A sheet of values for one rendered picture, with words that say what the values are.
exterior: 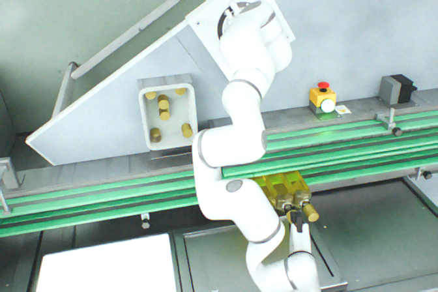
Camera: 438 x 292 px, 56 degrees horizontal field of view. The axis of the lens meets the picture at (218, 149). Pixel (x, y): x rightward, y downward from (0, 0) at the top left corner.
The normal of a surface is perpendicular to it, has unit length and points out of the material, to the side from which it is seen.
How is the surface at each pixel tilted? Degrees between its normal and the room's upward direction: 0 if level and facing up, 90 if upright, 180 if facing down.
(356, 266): 90
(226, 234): 90
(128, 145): 0
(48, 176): 90
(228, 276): 90
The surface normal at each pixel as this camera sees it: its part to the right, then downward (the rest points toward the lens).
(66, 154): 0.20, 0.52
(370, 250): -0.05, -0.85
